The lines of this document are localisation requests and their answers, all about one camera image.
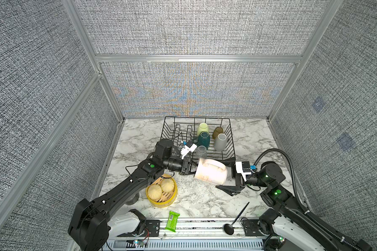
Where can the black ladle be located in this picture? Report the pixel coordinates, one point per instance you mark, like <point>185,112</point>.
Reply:
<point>229,228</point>

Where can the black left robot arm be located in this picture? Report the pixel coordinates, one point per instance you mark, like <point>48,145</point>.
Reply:
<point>89,223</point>

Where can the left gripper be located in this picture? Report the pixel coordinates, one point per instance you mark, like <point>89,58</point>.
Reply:
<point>185,166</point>

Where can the clear glass cup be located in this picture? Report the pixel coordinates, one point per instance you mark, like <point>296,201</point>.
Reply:
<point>201,152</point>

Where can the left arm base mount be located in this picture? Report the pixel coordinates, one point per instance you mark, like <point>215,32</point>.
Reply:
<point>133,224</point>

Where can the grey tape roll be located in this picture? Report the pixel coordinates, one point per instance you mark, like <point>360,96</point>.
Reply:
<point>133,199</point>

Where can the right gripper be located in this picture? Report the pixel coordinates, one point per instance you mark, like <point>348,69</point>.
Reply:
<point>234,191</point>

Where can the light green mug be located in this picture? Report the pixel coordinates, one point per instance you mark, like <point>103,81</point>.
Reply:
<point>203,127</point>

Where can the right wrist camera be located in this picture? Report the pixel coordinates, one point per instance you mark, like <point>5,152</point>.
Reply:
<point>245,169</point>

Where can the small circuit board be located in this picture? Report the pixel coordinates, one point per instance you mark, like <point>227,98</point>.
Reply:
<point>279,242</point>

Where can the grey mug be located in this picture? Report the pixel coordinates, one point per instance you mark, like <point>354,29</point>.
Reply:
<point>220,142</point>

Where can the steamed bun left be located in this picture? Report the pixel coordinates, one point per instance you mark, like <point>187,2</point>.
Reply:
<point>154,192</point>

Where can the aluminium front rail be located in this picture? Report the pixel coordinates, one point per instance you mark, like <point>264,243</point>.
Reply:
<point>195,234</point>

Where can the dark green mug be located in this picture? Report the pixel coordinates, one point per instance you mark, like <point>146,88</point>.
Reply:
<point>203,139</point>

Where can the steamed bun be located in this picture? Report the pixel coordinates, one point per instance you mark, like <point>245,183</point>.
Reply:
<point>167,185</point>
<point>154,192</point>

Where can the pink iridescent mug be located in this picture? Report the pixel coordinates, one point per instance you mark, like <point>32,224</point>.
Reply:
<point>211,171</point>

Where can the green snack packet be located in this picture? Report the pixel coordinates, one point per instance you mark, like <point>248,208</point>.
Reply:
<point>172,221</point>

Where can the steamed bun right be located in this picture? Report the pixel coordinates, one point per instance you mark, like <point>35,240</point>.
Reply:
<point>167,185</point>

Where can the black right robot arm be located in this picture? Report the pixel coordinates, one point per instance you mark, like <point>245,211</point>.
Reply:
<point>284,205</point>

